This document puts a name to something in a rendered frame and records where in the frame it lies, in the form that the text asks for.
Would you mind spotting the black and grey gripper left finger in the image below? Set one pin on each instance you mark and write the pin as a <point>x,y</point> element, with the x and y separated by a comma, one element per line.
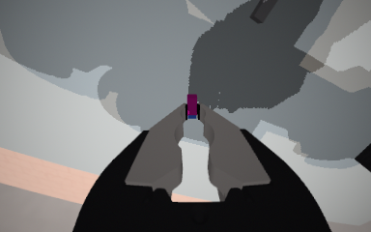
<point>153,160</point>

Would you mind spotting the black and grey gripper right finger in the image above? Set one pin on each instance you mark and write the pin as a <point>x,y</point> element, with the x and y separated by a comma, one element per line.
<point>237,159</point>

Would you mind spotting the small magenta block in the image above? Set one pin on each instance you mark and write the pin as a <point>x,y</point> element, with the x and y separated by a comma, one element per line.
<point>192,104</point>

